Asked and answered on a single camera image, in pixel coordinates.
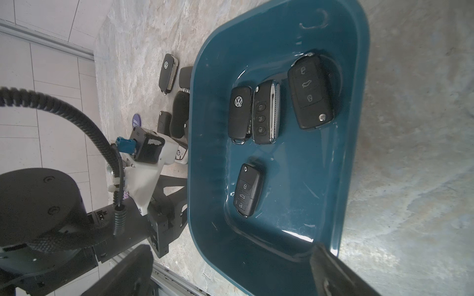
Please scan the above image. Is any black key fob bottom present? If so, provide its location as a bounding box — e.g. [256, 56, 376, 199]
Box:
[233, 164, 264, 218]

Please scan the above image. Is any black VW key top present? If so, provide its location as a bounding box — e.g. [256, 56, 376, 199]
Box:
[159, 54, 179, 95]

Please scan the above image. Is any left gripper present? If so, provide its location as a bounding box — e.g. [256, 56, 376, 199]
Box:
[148, 175, 188, 258]

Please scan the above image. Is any silver BMW key fob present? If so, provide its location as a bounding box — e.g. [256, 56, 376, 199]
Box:
[175, 146, 188, 165]

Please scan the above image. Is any purple small blind chip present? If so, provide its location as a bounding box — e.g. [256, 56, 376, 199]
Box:
[132, 113, 142, 128]

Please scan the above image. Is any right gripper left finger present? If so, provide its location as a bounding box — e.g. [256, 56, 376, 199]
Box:
[82, 244, 153, 296]

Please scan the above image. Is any black chrome key fob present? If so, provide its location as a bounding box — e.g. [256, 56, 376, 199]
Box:
[253, 80, 280, 145]

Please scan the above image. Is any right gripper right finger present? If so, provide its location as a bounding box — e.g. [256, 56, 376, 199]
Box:
[310, 243, 381, 296]

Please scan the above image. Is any teal storage tray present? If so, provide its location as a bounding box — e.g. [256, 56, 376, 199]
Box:
[188, 1, 370, 296]

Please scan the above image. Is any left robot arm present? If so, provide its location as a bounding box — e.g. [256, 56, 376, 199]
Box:
[1, 87, 186, 296]

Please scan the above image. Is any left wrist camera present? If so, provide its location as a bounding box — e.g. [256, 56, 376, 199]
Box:
[109, 127, 187, 216]

